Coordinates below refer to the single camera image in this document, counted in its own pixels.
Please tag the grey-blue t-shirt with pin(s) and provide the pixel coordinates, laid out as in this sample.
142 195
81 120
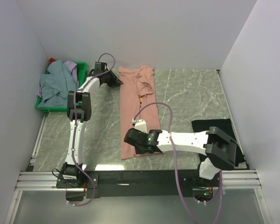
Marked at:
56 84

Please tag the pink printed t-shirt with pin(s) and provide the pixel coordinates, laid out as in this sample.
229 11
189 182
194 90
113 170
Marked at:
137 91

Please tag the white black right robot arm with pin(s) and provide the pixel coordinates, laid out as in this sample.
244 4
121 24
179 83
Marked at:
218 147

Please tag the black folded t-shirt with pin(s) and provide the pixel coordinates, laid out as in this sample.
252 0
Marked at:
226 126

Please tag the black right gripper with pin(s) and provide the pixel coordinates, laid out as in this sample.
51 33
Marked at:
138 151

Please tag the black base beam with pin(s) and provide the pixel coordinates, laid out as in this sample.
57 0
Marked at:
135 183

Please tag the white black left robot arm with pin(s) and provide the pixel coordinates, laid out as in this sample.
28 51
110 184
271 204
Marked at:
79 113

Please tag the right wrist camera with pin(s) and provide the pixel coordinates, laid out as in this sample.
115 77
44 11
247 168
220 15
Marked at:
140 124

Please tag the aluminium frame rail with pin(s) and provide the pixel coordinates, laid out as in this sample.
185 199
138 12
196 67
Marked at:
101 152

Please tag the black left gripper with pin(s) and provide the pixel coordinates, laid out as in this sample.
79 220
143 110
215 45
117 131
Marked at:
115 82

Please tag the green plastic bin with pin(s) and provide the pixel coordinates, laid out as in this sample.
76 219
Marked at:
81 75

